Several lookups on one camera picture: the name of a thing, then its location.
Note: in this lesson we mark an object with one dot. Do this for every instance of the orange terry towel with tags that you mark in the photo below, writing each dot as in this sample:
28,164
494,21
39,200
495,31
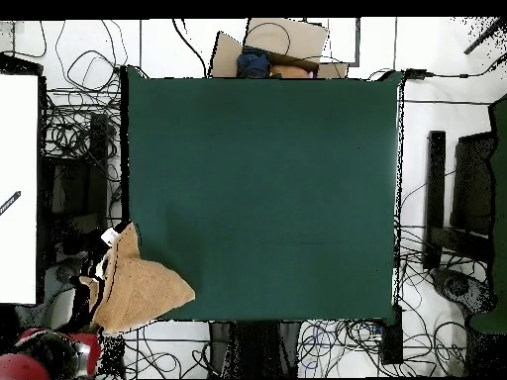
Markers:
142,289

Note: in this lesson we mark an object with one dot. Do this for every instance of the white board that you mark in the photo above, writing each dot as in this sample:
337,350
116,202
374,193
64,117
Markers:
18,178

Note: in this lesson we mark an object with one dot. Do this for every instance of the dark green table cloth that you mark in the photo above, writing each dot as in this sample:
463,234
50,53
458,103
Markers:
297,178

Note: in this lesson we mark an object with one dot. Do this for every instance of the black rectangular box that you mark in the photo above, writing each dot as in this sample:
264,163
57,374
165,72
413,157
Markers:
392,336

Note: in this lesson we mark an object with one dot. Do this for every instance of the dark blue garment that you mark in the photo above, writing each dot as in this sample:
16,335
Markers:
253,63

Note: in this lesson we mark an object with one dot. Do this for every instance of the orange cloth in box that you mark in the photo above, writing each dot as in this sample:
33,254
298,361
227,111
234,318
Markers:
289,72

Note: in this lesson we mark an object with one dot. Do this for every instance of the brown cardboard box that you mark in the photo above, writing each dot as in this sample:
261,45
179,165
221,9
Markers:
285,39

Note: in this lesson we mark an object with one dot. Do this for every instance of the black chair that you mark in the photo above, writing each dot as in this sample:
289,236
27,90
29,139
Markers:
471,182

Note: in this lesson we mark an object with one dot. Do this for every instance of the black power adapter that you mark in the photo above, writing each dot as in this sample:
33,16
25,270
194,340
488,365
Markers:
415,73

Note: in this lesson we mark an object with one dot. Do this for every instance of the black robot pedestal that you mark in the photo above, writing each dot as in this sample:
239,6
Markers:
257,348

